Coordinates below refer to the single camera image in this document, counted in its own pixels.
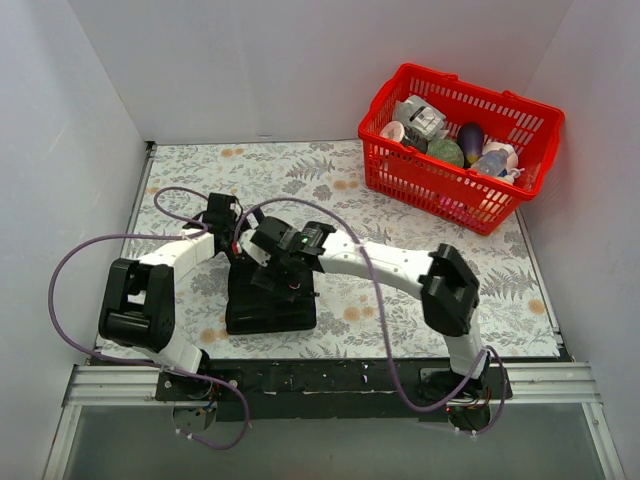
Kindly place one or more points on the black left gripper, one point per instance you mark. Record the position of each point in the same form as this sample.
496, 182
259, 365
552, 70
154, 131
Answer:
232, 245

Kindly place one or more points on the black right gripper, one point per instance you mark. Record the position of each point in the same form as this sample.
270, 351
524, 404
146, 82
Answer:
267, 275

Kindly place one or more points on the black zippered tool case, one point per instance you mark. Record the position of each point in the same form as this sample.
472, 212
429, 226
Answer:
258, 303

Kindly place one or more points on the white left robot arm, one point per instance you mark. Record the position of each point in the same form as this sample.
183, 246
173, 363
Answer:
138, 309

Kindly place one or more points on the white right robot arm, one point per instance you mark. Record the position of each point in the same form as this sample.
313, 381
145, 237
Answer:
441, 280

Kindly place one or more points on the floral patterned table mat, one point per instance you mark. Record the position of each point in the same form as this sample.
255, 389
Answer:
302, 182

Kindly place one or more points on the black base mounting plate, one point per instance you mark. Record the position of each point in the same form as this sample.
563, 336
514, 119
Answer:
325, 389

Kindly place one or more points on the white pink cup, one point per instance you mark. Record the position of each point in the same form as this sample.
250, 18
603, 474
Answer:
394, 131

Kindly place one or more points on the green textured ball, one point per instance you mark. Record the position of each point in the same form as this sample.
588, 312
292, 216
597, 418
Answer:
446, 150

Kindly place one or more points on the grey foil snack pouch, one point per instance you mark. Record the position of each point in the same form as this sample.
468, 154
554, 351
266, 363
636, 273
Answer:
422, 117

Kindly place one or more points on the red plastic shopping basket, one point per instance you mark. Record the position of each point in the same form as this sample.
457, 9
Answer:
461, 196

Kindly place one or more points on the purple toy eggplant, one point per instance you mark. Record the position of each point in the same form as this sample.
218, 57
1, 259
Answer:
470, 140

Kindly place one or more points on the clear plastic bottle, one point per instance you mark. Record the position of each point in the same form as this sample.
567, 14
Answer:
492, 163

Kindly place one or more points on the white round toy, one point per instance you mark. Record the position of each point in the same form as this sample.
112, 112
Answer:
513, 171

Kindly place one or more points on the aluminium frame rail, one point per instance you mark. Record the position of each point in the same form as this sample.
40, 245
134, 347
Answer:
531, 383

